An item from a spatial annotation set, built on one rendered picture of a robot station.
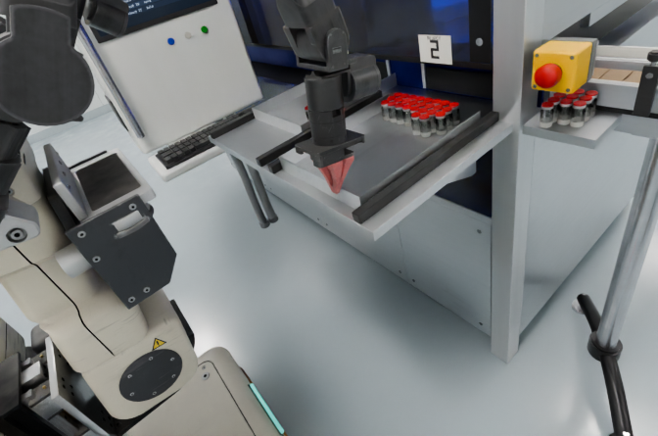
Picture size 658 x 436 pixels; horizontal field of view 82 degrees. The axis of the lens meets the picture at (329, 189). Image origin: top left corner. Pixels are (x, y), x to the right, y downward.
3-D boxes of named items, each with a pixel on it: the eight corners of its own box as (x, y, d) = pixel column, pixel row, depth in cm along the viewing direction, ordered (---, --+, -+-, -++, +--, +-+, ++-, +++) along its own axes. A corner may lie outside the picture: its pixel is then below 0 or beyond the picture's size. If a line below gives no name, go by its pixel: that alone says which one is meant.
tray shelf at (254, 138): (332, 79, 131) (330, 73, 130) (533, 115, 81) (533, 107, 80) (210, 141, 112) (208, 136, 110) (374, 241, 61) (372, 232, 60)
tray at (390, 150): (389, 106, 97) (387, 93, 95) (480, 126, 78) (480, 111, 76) (283, 169, 83) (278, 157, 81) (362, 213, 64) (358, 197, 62)
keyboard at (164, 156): (258, 109, 142) (255, 102, 140) (275, 116, 131) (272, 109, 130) (156, 158, 126) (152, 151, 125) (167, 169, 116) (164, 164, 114)
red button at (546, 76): (541, 80, 67) (543, 58, 65) (565, 83, 65) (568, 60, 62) (530, 88, 66) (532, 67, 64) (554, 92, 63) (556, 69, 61)
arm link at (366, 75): (290, 27, 56) (326, 29, 50) (347, 18, 62) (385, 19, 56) (300, 106, 62) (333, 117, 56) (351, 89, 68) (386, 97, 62)
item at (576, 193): (339, 118, 315) (311, 6, 266) (634, 205, 165) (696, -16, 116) (236, 177, 273) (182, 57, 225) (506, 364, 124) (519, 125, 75)
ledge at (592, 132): (556, 105, 82) (557, 96, 81) (628, 116, 72) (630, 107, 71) (521, 133, 76) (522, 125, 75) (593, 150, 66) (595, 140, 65)
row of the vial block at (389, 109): (387, 116, 92) (384, 99, 89) (448, 131, 79) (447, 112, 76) (381, 120, 91) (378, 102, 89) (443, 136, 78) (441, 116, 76)
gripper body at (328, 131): (366, 145, 63) (363, 101, 60) (317, 165, 58) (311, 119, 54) (342, 137, 68) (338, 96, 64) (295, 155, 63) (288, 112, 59)
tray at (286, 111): (340, 75, 127) (337, 65, 125) (397, 84, 108) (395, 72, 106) (255, 119, 113) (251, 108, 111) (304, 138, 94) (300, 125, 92)
